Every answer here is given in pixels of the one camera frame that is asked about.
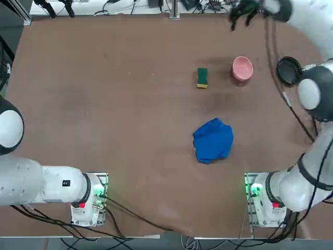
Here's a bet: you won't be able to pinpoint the pink bowl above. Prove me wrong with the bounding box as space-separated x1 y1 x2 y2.
232 56 254 82

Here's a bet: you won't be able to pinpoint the long aluminium frame profile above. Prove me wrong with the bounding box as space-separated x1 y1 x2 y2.
0 0 32 26

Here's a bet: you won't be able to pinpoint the black tripod legs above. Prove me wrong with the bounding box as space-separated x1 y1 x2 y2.
33 0 76 19

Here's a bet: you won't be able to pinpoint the aluminium camera post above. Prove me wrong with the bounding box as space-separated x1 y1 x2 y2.
168 0 181 19

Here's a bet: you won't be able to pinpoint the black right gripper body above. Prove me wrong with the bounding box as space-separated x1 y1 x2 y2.
235 0 264 14

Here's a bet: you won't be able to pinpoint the crumpled blue cloth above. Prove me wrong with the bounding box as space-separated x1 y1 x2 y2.
192 117 234 165

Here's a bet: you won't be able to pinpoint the black cable on table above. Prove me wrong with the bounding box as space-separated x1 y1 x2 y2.
104 195 174 232

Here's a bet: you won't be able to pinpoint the green and yellow sponge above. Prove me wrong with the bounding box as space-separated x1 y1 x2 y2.
197 68 209 90

